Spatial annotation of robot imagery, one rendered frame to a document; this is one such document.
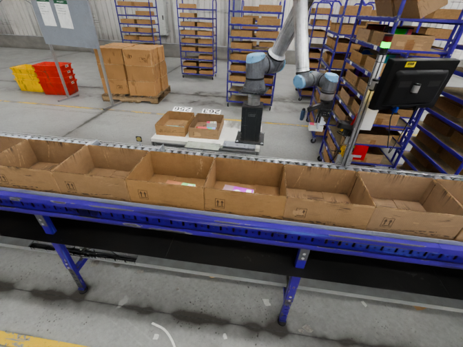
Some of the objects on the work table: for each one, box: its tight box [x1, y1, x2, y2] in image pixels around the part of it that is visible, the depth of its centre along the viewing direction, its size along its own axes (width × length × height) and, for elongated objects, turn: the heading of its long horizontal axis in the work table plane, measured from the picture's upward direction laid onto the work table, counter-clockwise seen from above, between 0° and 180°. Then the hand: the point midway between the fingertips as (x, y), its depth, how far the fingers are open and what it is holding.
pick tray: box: [188, 113, 224, 140], centre depth 236 cm, size 28×38×10 cm
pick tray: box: [155, 111, 194, 137], centre depth 238 cm, size 28×38×10 cm
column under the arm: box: [235, 101, 265, 145], centre depth 218 cm, size 26×26×33 cm
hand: (315, 125), depth 180 cm, fingers closed on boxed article, 6 cm apart
